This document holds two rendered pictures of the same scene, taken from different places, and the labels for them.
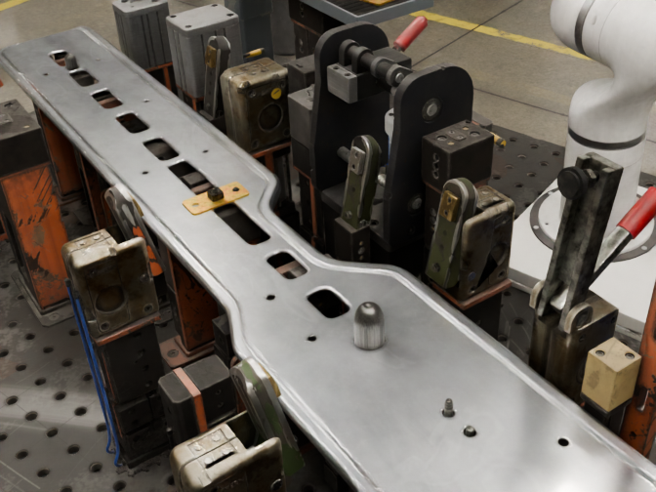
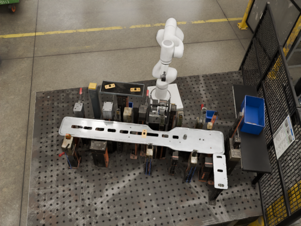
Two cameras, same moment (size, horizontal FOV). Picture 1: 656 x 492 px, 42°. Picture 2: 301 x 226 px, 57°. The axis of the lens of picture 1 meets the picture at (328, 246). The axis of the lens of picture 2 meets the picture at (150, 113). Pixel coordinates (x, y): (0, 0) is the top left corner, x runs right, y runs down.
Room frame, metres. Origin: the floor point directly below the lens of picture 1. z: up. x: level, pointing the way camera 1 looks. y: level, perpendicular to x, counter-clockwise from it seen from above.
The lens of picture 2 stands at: (0.22, 1.17, 2.98)
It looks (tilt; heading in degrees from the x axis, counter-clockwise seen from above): 53 degrees down; 304
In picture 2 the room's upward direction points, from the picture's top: 5 degrees clockwise
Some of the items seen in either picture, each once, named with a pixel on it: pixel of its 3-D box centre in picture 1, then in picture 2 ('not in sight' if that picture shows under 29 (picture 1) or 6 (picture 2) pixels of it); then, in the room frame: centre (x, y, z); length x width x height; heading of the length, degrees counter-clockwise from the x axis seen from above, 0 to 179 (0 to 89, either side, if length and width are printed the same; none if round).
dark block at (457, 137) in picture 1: (450, 275); (171, 121); (0.88, -0.16, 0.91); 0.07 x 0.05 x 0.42; 122
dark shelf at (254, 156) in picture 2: not in sight; (249, 123); (0.30, -0.51, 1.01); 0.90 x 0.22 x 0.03; 122
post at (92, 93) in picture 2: (255, 64); (95, 102); (1.55, 0.12, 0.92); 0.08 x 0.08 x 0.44; 32
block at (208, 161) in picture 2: not in sight; (205, 169); (0.40, 0.01, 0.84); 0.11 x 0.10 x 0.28; 122
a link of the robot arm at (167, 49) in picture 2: not in sight; (167, 50); (0.99, -0.13, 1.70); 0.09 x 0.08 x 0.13; 29
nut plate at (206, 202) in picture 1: (215, 195); (144, 133); (0.95, 0.14, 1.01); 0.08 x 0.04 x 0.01; 122
